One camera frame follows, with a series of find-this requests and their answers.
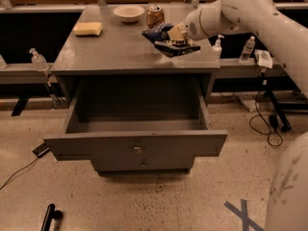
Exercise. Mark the right grey shelf bench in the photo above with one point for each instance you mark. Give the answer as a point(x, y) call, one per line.
point(233, 69)

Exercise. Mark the white ceramic bowl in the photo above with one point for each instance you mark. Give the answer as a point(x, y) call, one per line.
point(129, 13)

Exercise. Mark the blue chip bag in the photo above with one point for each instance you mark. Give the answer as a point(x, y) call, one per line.
point(170, 47)

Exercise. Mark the white wipes packet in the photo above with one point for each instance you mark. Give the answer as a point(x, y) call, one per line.
point(263, 58)

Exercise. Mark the left grey shelf bench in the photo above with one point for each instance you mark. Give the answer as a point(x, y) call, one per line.
point(23, 81)

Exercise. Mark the black power brick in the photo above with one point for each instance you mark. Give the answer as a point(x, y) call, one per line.
point(41, 150)

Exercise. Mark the left clear pump bottle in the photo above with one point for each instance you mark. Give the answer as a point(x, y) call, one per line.
point(38, 60)

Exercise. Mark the yellow sponge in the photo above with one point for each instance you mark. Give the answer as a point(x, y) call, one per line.
point(87, 29)

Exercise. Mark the clear water bottle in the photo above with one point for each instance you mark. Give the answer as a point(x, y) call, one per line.
point(247, 50)

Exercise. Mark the round metal drawer knob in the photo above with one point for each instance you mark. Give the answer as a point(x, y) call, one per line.
point(137, 150)

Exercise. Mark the black handle object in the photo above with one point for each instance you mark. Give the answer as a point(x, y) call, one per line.
point(51, 213)

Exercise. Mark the open grey top drawer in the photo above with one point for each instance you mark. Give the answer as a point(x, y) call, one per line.
point(165, 115)

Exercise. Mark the brown patterned soda can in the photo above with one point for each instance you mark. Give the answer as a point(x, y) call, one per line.
point(154, 16)

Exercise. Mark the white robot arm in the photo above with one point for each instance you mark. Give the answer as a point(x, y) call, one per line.
point(287, 41)

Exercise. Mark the grey shelf bench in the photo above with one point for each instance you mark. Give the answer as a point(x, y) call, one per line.
point(233, 69)
point(23, 81)

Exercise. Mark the right white pump bottle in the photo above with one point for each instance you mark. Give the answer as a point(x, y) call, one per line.
point(217, 46)

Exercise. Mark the white floor power strip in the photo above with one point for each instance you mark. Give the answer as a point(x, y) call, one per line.
point(248, 102)

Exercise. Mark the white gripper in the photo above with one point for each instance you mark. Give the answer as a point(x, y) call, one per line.
point(192, 25)

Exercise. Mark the grey drawer cabinet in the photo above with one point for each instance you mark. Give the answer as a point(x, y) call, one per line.
point(122, 50)

